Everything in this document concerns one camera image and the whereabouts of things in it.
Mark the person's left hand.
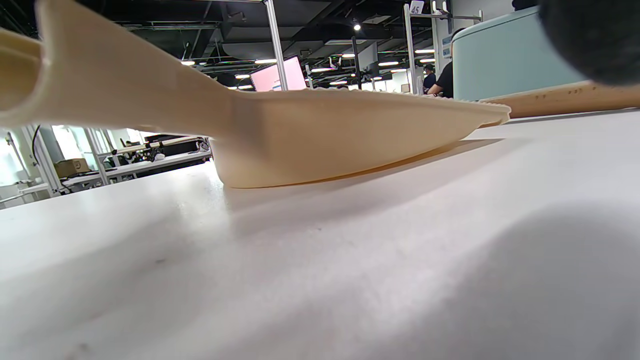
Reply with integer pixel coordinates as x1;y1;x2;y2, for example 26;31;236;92
537;0;640;87

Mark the beige brush with wooden handle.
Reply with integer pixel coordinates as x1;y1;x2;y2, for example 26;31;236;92
479;80;640;120

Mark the light blue desktop trash can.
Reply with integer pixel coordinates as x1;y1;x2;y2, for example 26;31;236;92
451;6;589;102

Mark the beige plastic dustpan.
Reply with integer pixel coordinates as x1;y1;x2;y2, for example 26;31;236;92
0;0;512;190

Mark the white table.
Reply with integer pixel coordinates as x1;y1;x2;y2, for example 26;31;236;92
0;108;640;360

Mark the pink lit monitor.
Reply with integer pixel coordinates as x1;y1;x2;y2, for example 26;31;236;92
249;55;308;93

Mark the long white workbench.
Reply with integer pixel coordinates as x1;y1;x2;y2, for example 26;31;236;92
59;134;214;188

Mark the cardboard box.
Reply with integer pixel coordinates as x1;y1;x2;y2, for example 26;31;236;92
53;157;91;179

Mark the aluminium profile post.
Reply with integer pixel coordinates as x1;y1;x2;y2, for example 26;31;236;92
403;3;417;96
263;0;290;92

